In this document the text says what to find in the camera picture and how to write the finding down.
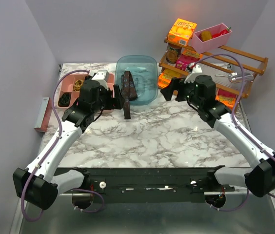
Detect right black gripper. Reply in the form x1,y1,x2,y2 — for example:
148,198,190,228
159,76,202,108

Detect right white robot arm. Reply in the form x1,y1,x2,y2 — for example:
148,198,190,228
160,75,275,197

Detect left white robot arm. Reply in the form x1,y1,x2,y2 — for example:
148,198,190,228
13,79,125,211

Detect orange box lower left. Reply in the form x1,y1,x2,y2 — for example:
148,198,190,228
158,69,182,88

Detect blue transparent plastic tub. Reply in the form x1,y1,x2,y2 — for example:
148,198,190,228
115,55,158,106

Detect pink box middle shelf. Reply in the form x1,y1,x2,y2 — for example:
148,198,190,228
176,49,203,71

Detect yellow label can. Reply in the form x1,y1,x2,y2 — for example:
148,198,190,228
166,43,182,64

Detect yellow rolled tie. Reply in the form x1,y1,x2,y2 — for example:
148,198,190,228
73,79,84,92

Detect pink compartment organizer tray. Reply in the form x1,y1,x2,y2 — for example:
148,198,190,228
57,73,115,113

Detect dark green rolled tie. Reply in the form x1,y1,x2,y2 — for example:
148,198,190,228
58,92,71,107

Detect pink rectangular bin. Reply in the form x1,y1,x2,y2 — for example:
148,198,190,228
191,23,232,54

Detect orange pink box lower right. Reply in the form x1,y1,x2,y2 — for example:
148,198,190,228
216,88,237,110

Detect orange box top shelf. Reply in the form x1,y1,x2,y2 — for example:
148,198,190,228
167,18,197,46

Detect brown round toy fruit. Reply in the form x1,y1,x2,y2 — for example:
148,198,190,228
199,31,212,42

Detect metal scoop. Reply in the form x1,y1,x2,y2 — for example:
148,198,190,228
215,72,254,83

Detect wooden tiered shelf rack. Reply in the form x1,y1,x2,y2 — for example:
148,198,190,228
158,45,269,98

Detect red toy pepper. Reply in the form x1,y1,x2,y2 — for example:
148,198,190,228
212,27,231,39

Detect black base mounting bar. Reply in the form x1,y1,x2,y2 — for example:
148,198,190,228
54,165,236,204

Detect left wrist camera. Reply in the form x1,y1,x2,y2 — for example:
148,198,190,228
92,70,109,90

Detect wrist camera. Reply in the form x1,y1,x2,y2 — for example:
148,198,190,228
184,63,202,83
92,70,109,90

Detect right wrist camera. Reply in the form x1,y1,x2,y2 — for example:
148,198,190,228
184,63,202,83

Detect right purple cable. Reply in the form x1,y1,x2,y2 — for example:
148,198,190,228
188,54,275,212

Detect purple cable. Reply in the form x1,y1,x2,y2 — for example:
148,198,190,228
21,69,105,222
188,54,275,212

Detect pink white box at wall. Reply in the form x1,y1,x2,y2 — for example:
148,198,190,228
34,97,52,133

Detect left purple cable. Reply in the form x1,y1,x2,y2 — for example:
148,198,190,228
21,69,105,222

